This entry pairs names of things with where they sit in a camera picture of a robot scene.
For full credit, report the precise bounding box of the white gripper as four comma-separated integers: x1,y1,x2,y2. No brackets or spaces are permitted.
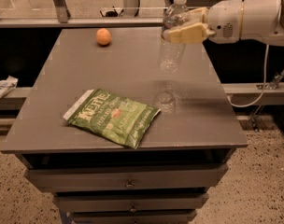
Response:
163,0,243,44

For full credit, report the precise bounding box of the clear plastic water bottle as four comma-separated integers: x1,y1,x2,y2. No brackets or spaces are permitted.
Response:
158,0,189,74

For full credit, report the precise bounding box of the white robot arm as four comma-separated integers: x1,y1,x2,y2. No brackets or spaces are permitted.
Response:
162,0,284,47

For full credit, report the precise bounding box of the green jalapeno chip bag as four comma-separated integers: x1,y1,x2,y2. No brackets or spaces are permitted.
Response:
64,89,160,148

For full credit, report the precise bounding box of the orange fruit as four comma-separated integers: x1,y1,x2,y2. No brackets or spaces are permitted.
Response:
96,28,111,46

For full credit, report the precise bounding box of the top drawer knob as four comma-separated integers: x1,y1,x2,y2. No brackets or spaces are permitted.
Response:
125,179,135,189

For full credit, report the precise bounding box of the drawer knob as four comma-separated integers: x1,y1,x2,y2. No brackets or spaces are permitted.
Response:
125,179,135,189
129,205,137,213

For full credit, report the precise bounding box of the grey drawer cabinet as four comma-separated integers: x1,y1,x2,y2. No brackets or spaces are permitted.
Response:
1,28,247,224

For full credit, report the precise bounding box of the grey metal rail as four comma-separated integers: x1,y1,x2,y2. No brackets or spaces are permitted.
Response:
0,17,162,29

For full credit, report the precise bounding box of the white cable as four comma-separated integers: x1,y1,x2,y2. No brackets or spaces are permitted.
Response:
226,44,271,108

